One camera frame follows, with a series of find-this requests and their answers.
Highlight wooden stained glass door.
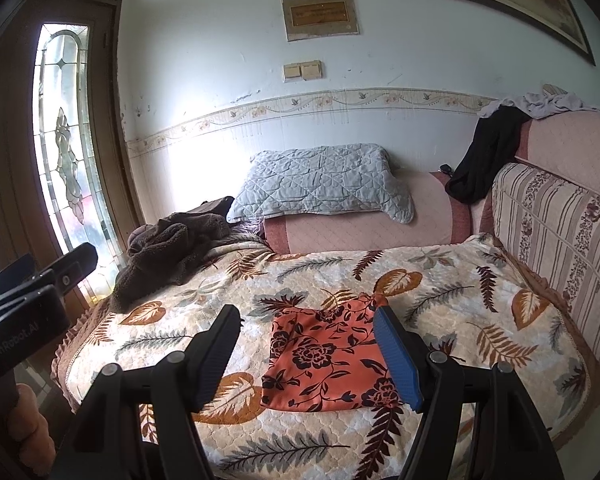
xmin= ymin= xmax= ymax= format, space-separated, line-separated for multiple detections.
xmin=0 ymin=0 xmax=147 ymax=411

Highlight striped floral cushion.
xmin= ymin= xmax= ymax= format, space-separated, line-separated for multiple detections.
xmin=491 ymin=161 xmax=600 ymax=376

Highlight shiny purple cloth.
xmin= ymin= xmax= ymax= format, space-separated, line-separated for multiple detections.
xmin=230 ymin=220 xmax=267 ymax=239

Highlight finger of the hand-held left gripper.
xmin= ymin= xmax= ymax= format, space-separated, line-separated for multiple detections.
xmin=0 ymin=254 xmax=37 ymax=282
xmin=42 ymin=242 xmax=99 ymax=294

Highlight pink sofa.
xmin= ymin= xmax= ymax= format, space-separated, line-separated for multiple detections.
xmin=260 ymin=109 xmax=600 ymax=376

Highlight framed wall plaque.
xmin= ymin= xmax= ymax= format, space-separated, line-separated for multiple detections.
xmin=281 ymin=0 xmax=359 ymax=42

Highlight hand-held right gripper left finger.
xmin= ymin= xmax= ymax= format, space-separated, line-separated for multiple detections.
xmin=55 ymin=304 xmax=242 ymax=480

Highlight person's left hand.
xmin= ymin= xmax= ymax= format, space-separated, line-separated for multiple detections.
xmin=10 ymin=383 xmax=56 ymax=476

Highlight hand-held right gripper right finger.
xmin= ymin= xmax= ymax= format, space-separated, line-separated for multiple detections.
xmin=372 ymin=305 xmax=566 ymax=480

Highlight grey quilted pillow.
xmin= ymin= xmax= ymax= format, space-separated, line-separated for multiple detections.
xmin=226 ymin=144 xmax=415 ymax=225

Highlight lilac cloth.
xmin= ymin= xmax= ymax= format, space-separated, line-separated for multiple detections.
xmin=480 ymin=85 xmax=600 ymax=121

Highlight dark bag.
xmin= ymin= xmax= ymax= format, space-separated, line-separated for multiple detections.
xmin=187 ymin=196 xmax=236 ymax=221

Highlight orange floral garment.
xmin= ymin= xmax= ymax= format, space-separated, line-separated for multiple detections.
xmin=260 ymin=294 xmax=406 ymax=412

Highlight dark brown fleece cloth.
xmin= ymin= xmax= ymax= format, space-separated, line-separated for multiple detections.
xmin=111 ymin=211 xmax=231 ymax=311

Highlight leaf print blanket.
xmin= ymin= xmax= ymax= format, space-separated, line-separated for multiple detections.
xmin=52 ymin=235 xmax=596 ymax=480

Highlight black garment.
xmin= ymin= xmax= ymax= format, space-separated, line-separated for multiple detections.
xmin=444 ymin=106 xmax=531 ymax=205

